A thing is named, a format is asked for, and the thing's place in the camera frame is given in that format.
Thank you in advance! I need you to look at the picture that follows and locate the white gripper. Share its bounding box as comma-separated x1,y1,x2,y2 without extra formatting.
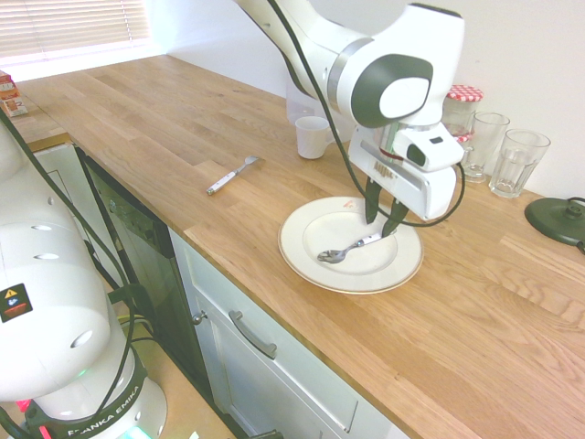
347,125,459,237

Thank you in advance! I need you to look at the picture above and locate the silver spoon white handle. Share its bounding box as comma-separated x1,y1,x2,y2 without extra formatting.
315,231,383,266

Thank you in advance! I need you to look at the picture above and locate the white plate gold rim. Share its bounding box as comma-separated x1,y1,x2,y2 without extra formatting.
277,196,425,295

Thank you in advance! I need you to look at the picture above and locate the white ceramic cup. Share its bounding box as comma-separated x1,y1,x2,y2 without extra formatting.
293,115,338,161

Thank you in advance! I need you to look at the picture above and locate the clear glass mug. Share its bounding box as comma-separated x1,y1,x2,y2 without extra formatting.
459,111,511,185

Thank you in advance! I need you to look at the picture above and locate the tall glass jar checked lid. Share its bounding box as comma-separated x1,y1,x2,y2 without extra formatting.
443,83,485,138

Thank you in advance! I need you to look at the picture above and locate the clear pitcher blue lid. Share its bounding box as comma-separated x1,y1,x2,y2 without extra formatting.
284,80,322,128

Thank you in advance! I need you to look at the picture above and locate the clear glass tumbler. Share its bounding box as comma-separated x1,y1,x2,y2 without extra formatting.
488,128,552,199

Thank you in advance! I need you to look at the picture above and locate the dark kettle base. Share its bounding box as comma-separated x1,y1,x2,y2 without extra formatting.
524,196,585,255

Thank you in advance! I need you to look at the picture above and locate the white drawer front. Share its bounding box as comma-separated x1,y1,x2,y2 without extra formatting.
167,227,415,439

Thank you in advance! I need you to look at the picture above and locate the dark dishwasher front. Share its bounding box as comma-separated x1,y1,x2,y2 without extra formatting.
74,145,217,406

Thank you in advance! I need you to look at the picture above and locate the white cabinet door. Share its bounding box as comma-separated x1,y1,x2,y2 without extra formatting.
31,144,132,287

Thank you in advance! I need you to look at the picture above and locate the white window blind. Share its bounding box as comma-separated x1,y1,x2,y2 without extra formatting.
0,0,153,66

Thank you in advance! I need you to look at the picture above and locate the orange white carton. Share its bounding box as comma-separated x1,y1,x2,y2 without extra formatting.
0,70,30,119

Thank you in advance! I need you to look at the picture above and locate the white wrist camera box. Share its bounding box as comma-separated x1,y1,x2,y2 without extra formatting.
391,128,464,174

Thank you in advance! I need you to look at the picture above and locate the silver fork white handle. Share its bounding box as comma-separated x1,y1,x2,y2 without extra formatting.
205,155,261,198

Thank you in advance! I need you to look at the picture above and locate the metal drawer handle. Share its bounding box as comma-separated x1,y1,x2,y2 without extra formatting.
228,309,279,360

